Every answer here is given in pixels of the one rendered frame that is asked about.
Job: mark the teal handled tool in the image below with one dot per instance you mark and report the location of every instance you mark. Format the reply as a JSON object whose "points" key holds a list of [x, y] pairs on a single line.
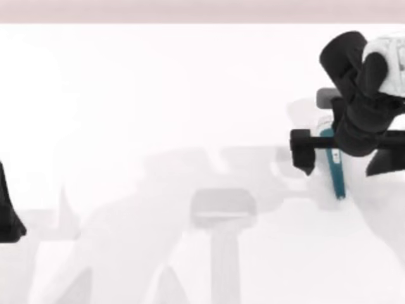
{"points": [[336, 171]]}

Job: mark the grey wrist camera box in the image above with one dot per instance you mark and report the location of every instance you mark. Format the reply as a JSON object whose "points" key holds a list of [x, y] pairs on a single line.
{"points": [[324, 98]]}

